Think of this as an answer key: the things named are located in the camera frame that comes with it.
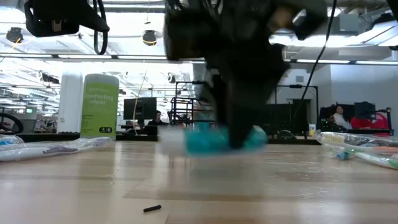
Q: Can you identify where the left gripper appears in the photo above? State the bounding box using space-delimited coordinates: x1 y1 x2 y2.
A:
24 0 110 38

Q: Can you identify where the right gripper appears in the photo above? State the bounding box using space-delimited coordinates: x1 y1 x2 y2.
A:
164 0 327 149

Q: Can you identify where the black wire caddy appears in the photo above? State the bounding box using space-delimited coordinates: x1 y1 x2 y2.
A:
169 97 218 144

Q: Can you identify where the orange toothbrush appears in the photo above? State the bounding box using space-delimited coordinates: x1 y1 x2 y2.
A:
316 131 398 154

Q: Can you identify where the green toothbrush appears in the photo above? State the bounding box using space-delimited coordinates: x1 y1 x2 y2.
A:
323 144 398 170

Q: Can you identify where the black partition panel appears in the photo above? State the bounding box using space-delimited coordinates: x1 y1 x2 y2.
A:
264 102 312 138

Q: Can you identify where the person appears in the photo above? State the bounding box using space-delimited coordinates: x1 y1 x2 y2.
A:
322 113 338 132
333 105 353 130
351 112 389 130
146 110 169 135

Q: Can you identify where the black monitor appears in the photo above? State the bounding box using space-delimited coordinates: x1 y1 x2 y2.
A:
123 97 157 121
354 101 377 121

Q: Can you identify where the green disinfecting wipes canister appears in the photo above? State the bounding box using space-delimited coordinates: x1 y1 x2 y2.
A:
80 73 120 141

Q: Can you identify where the black bicycle wheel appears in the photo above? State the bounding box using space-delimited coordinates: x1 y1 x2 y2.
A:
0 112 25 134

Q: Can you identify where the small black stick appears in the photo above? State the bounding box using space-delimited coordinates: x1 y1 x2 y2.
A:
142 204 162 213

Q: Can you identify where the black ceiling camera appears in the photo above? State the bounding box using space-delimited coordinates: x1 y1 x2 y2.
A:
142 29 158 46
6 27 24 44

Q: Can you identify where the black stand frame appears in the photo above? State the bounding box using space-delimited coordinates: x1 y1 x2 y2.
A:
274 84 320 135
175 80 206 103

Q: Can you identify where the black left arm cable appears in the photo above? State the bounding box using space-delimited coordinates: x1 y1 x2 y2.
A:
92 0 109 56

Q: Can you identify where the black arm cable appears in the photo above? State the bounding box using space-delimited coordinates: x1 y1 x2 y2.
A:
92 0 109 56
292 0 338 125

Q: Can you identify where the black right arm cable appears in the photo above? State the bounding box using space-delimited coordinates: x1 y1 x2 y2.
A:
292 0 338 125

